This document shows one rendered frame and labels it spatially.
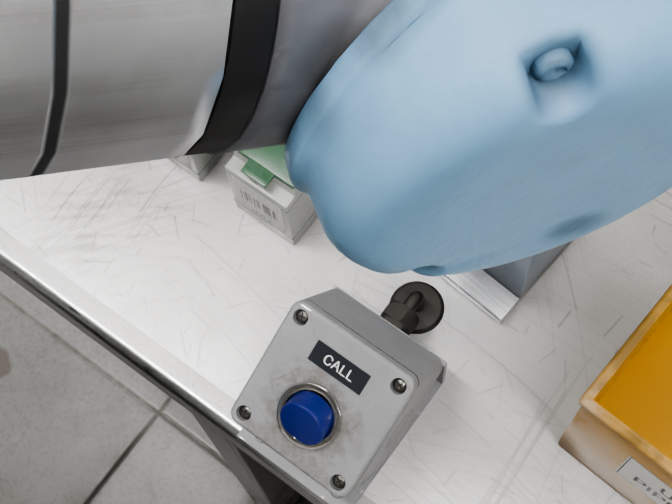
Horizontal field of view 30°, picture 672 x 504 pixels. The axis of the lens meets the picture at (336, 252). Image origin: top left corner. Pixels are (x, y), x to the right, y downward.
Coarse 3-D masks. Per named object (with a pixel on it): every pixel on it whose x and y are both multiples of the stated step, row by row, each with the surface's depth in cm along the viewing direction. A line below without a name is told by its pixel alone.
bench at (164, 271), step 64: (0, 192) 70; (64, 192) 70; (128, 192) 70; (192, 192) 70; (0, 256) 69; (64, 256) 69; (128, 256) 68; (192, 256) 68; (256, 256) 68; (320, 256) 68; (576, 256) 67; (640, 256) 67; (128, 320) 67; (192, 320) 67; (256, 320) 67; (448, 320) 66; (512, 320) 66; (576, 320) 66; (640, 320) 66; (192, 384) 66; (448, 384) 65; (512, 384) 65; (576, 384) 65; (448, 448) 64; (512, 448) 64
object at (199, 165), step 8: (176, 160) 69; (184, 160) 68; (192, 160) 67; (200, 160) 68; (208, 160) 69; (216, 160) 70; (184, 168) 70; (192, 168) 68; (200, 168) 68; (208, 168) 69; (200, 176) 69
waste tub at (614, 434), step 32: (640, 352) 65; (608, 384) 59; (640, 384) 64; (576, 416) 58; (608, 416) 54; (640, 416) 64; (576, 448) 62; (608, 448) 58; (640, 448) 54; (608, 480) 62; (640, 480) 58
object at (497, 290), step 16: (544, 256) 62; (480, 272) 66; (496, 272) 65; (512, 272) 63; (528, 272) 62; (544, 272) 67; (464, 288) 66; (480, 288) 66; (496, 288) 66; (512, 288) 65; (528, 288) 66; (480, 304) 66; (496, 304) 66; (512, 304) 66; (496, 320) 66
